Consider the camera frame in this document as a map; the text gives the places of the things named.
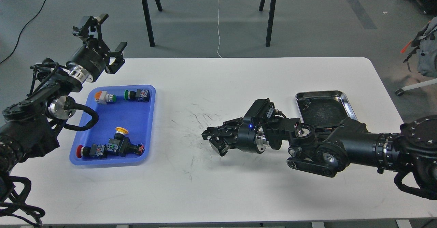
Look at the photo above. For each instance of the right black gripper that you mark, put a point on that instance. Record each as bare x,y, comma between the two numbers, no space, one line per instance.
233,134

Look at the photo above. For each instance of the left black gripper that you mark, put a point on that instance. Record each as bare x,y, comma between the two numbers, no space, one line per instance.
94,55

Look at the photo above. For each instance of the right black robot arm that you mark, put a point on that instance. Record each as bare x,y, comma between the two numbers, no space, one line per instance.
410,153

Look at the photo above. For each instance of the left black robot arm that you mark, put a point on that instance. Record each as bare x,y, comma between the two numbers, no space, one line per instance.
32,125

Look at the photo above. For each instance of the small black industrial part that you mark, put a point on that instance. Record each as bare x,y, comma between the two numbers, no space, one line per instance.
306,102

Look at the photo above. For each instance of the left black stand legs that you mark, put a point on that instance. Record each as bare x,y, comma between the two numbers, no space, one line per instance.
147,18

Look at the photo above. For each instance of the black stand legs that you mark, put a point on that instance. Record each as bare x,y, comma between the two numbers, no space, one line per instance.
147,18
270,19

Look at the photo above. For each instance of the blue plastic tray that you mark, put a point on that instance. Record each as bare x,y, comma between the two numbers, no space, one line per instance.
136,117

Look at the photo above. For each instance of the yellow mushroom push button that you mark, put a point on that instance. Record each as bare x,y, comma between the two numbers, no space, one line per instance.
119,145

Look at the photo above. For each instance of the steel metal tray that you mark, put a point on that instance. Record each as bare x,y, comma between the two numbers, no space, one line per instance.
327,108

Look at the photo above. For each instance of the right black stand legs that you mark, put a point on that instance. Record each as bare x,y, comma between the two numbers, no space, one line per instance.
270,19

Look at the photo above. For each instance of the white office chair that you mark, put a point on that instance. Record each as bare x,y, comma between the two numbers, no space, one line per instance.
401,91

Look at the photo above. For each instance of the grey backpack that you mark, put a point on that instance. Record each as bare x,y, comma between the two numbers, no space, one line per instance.
425,46

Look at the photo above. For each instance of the orange push button switch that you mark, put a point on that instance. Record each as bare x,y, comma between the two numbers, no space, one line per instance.
103,97

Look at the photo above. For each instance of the green push button switch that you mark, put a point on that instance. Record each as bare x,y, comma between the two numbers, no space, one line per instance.
139,95

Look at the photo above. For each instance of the red push button switch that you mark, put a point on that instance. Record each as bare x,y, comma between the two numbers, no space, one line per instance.
103,151

